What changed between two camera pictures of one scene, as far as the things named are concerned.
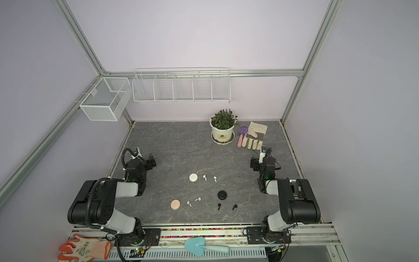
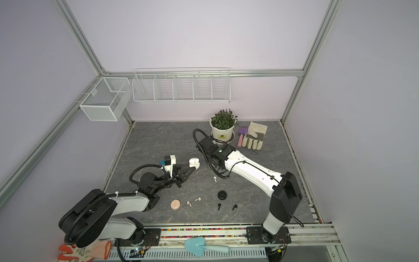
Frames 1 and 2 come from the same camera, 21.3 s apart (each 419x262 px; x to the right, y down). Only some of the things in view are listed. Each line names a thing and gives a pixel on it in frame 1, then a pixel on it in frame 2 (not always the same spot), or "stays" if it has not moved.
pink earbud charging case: x=175 y=204 stays
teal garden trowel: x=196 y=245 stays
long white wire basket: x=185 y=85 stays
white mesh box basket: x=105 y=100 stays
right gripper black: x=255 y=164 → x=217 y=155
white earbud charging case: x=193 y=177 → x=194 y=162
